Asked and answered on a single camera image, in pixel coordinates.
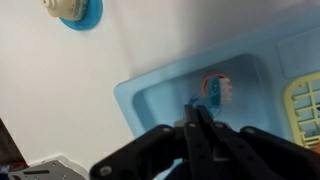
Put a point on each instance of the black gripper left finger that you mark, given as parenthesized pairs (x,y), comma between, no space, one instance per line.
(150,150)

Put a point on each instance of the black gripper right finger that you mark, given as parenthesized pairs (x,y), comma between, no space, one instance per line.
(266,150)

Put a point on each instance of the blue brush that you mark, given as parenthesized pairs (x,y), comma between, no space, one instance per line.
(215,93)

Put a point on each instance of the yellow dish rack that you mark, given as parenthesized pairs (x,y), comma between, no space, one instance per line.
(290,100)

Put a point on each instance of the blue toy sink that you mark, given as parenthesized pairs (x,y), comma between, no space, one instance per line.
(160,80)

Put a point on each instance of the grey metal mounting plate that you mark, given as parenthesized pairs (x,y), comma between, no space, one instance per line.
(50,168)

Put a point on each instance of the blue round plate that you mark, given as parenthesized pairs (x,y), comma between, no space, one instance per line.
(90,16)

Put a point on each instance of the cream toy bottle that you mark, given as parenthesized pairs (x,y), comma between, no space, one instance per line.
(65,8)

